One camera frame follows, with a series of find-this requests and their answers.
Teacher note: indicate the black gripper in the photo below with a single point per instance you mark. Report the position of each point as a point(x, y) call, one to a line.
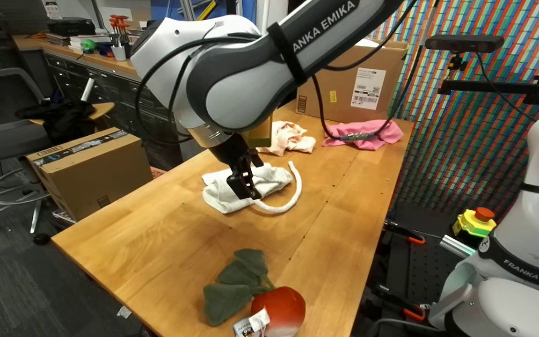
point(239, 153)

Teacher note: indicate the pale peach shirt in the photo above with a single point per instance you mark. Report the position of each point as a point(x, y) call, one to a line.
point(295, 142)

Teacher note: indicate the red radish plush green leaves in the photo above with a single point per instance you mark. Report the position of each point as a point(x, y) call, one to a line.
point(282, 310)

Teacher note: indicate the bright pink cloth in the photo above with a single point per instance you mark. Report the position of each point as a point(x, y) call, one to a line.
point(364, 132)

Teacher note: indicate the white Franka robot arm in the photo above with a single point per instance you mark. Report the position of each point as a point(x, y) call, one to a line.
point(244, 82)

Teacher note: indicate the white towel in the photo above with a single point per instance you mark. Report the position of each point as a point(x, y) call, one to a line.
point(220, 198)

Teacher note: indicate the cardboard box with white label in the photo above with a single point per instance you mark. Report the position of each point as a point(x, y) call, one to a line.
point(343, 110)

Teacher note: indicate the workbench with dark cabinets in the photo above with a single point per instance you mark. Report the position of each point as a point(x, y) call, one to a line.
point(113, 106)

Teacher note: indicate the cardboard box with striped tape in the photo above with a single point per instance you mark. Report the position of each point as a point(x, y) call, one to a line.
point(89, 175)

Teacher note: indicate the white paper scrap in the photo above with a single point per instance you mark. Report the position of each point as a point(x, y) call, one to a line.
point(125, 312)

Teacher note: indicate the white bottle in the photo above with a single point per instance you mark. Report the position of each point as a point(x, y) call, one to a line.
point(119, 54)

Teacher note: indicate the black rack with orange clamps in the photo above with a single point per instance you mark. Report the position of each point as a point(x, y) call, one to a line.
point(407, 269)

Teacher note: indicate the black bag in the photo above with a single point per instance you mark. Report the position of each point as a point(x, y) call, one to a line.
point(65, 119)

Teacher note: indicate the blue board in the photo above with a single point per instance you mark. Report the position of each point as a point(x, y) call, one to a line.
point(164, 9)

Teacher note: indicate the green item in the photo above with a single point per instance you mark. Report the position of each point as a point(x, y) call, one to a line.
point(98, 48)

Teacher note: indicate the red tool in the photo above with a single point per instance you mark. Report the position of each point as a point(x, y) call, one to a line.
point(121, 24)

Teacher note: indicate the yellow red emergency stop button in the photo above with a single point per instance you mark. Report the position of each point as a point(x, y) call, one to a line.
point(474, 224)

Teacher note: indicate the black device on workbench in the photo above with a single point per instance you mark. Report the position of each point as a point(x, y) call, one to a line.
point(74, 27)

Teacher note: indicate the black office chair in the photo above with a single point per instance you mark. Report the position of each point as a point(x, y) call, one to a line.
point(1, 142)

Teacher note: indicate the black bar camera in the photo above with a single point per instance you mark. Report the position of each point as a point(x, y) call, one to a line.
point(463, 44)

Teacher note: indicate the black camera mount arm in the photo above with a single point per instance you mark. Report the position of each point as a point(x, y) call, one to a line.
point(488, 87)

